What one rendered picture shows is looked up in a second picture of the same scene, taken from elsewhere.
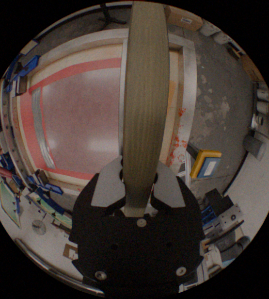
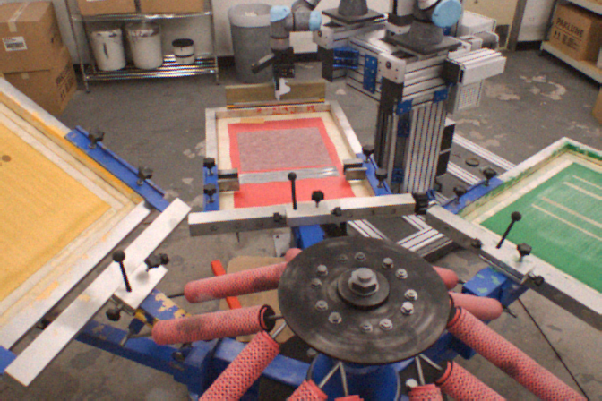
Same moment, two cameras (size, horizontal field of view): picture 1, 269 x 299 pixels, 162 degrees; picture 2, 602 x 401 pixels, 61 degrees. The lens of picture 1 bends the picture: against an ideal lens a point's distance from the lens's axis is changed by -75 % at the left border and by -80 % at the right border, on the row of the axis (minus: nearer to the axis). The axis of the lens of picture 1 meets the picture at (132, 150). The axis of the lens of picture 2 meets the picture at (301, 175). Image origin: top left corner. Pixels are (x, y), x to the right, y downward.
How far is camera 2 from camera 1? 206 cm
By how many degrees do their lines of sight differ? 56
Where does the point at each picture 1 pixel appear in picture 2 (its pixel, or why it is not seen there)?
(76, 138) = (288, 147)
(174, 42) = (213, 114)
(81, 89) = (251, 146)
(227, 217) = (323, 40)
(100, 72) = (240, 140)
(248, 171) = not seen: hidden behind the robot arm
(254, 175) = not seen: outside the picture
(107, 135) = (283, 134)
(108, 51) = (222, 139)
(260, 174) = not seen: outside the picture
